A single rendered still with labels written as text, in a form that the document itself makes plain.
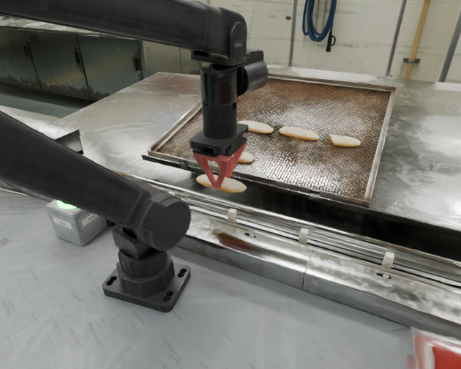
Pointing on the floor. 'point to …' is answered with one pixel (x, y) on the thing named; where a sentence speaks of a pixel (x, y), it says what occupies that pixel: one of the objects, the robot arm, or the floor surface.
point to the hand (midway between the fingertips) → (221, 178)
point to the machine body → (25, 113)
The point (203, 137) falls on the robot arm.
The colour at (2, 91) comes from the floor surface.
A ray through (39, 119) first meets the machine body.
